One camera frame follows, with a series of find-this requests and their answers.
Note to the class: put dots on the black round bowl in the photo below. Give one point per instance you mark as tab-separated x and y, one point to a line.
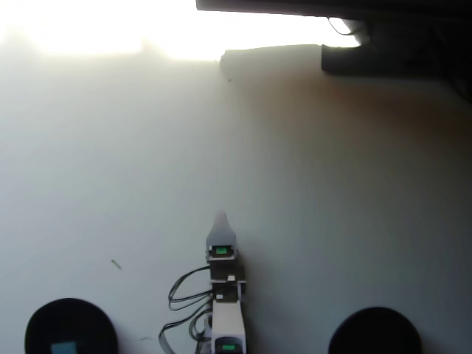
70	321
374	332

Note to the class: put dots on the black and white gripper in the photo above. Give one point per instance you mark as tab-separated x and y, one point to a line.
222	254

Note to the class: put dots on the blue cube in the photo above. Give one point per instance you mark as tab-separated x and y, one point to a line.
63	348

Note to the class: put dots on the black box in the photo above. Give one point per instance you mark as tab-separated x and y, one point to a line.
398	51

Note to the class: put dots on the white Koch robot arm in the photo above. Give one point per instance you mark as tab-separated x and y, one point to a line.
228	317

